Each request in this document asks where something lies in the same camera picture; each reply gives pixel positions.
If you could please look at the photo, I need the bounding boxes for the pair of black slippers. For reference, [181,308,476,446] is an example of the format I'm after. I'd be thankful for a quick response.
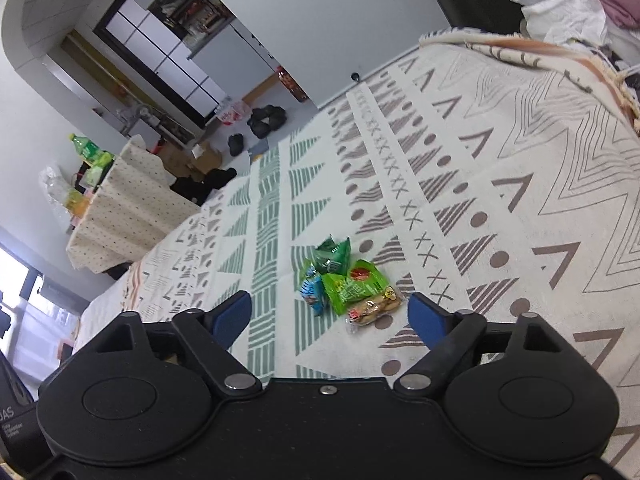
[247,105,289,139]

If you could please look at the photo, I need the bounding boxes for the black framed glass door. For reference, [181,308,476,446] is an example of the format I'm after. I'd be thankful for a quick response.
[92,0,232,129]

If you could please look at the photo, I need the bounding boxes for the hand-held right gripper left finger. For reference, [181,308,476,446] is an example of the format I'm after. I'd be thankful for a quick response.
[95,290,263,393]

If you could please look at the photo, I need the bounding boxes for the small blue snack packet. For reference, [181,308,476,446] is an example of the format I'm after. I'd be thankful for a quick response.
[299,264,329,317]

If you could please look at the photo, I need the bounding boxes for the black bag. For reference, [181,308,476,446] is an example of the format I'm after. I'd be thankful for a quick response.
[170,167,239,207]

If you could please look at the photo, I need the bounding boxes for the grey fan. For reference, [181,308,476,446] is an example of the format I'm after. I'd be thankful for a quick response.
[117,102,157,137]

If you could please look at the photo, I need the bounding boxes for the white cloth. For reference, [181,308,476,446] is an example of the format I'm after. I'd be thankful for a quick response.
[510,0,640,61]

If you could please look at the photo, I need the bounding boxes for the clear plastic bag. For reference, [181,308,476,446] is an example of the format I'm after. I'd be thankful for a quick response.
[40,162,77,235]

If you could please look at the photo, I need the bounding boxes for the green soda bottle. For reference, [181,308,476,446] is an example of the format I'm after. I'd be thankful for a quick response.
[69,132,104,167]

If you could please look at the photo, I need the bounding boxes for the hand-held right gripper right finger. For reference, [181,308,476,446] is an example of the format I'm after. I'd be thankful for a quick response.
[392,292,571,392]

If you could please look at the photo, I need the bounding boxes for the green biscuit packet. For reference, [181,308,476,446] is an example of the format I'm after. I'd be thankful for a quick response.
[321,258,404,334]

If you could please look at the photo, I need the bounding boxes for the green triangular snack packet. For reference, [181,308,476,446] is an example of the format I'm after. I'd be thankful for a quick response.
[314,235,352,275]

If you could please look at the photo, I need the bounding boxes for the table with dotted cloth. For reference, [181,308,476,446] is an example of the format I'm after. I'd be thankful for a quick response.
[65,137,202,275]

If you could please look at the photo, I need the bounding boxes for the cardboard boxes on floor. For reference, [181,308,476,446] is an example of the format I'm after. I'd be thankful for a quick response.
[159,141,224,179]

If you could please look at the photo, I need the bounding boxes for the dark wall shelf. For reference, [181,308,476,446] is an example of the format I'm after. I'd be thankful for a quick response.
[147,0,237,45]

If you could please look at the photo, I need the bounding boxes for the patterned blanket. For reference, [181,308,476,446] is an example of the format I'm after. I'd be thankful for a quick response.
[75,27,640,480]

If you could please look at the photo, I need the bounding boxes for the red and white bag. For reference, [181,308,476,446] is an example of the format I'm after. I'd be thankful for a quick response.
[215,100,251,127]

